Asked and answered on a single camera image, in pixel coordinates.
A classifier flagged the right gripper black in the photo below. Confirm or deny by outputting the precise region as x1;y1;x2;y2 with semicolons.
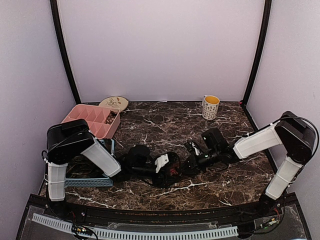
179;147;221;175

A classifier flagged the brown red patterned tie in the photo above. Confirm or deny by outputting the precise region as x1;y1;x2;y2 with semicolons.
159;151;182;187

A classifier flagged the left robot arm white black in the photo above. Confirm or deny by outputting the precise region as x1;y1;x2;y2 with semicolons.
42;119;180;218

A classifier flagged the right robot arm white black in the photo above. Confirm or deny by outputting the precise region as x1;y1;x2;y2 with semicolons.
181;111;320;217

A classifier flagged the blue perforated plastic basket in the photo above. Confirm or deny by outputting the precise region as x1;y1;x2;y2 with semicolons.
65;138;121;188

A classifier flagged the white mug yellow inside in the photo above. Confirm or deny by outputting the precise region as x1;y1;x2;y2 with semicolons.
202;95;220;121

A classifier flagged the pink divided organizer tray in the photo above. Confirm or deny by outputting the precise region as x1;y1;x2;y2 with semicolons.
62;104;121;139

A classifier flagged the rolled tie in tray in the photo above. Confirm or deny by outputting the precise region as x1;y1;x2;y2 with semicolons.
104;110;119;125

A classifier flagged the beige floral plate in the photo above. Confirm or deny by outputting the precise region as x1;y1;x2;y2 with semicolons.
98;96;129;112

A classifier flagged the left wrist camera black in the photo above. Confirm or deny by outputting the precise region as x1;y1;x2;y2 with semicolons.
124;145;169;174

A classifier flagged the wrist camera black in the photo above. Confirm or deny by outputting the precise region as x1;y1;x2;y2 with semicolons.
201;128;229;152
124;145;169;174

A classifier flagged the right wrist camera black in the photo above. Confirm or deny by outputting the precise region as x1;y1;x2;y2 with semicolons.
201;128;229;152

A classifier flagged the black front rail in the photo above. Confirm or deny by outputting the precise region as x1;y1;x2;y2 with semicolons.
29;194;298;226

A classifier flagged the white slotted cable duct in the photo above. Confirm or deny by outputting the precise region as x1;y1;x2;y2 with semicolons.
31;213;239;240

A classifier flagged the right black frame post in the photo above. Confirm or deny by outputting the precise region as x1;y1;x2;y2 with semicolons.
241;0;272;108

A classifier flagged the black frame post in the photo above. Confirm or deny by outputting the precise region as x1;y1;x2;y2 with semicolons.
241;0;272;108
49;0;82;104

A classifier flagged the left black frame post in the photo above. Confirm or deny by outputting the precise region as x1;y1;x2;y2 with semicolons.
49;0;82;104

